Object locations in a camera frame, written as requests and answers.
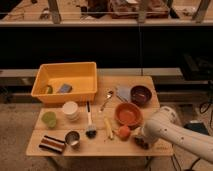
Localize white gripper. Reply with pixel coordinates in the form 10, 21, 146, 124
133, 127, 153, 149

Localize dark red grape bunch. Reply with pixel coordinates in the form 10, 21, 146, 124
134, 137, 149, 150

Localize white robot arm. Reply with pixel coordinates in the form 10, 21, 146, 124
133, 106, 213, 164

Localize metal cup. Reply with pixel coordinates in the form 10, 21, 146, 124
65, 131, 80, 149

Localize green plastic cup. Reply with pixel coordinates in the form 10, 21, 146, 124
42, 111, 57, 128

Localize orange fruit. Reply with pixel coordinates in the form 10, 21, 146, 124
118, 125, 131, 140

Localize orange bowl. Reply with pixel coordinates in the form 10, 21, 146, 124
114, 102, 143, 127

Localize dark purple bowl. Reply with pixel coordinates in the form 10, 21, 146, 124
130, 85, 152, 106

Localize yellow banana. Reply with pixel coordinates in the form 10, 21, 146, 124
104, 117, 114, 140

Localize wooden folding table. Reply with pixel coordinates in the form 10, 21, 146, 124
26, 76, 173, 157

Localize blue cloth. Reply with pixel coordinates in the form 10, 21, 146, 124
116, 86, 130, 102

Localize black foot pedal box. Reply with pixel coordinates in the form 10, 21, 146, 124
185, 123, 209, 135

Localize metal spoon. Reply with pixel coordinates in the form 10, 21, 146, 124
99, 91, 114, 112

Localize black white dish brush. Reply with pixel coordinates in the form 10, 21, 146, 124
86, 102, 97, 138

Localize white stacked cups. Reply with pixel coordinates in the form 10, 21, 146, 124
62, 101, 79, 121

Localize yellow plastic bin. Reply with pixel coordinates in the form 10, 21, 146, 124
31, 62, 97, 104

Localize green item in bin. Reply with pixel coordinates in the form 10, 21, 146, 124
45, 85, 53, 94

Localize black cable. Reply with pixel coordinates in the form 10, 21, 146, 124
169, 79, 213, 171

